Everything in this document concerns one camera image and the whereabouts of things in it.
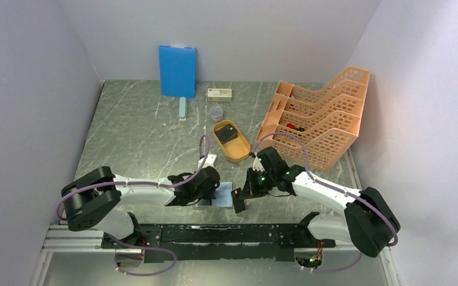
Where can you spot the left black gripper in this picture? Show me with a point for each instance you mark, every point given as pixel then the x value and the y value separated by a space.
pixel 210 194

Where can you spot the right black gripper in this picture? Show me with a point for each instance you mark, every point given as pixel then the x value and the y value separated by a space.
pixel 250 190

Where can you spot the beige card holder wallet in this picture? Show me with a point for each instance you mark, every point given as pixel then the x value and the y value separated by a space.
pixel 223 198

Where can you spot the yellow oval tray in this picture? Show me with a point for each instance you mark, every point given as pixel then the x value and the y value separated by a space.
pixel 235 150

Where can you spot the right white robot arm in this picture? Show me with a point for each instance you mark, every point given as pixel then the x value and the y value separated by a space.
pixel 363 216

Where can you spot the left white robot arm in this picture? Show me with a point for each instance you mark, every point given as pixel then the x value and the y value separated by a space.
pixel 92 201

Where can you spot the red black item in organizer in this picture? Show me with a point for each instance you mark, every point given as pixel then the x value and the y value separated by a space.
pixel 293 127

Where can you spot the small clear round container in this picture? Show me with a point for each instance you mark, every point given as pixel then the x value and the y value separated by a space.
pixel 216 113

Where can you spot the light blue eraser bar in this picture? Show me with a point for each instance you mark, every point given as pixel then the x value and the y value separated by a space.
pixel 182 114

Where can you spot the small white red box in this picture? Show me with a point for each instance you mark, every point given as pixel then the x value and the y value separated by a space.
pixel 219 95

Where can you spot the orange plastic file organizer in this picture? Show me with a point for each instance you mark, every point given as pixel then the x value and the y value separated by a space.
pixel 330 116

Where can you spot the blue board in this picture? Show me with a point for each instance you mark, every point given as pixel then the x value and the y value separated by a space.
pixel 177 66

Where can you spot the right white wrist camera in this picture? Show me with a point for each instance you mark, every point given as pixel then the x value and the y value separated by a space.
pixel 257 165

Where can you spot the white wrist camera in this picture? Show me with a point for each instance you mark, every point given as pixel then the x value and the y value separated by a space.
pixel 257 165
pixel 207 161

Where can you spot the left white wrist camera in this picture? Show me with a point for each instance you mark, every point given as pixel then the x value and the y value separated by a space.
pixel 207 161

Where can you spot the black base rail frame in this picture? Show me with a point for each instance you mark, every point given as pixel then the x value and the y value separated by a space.
pixel 226 241

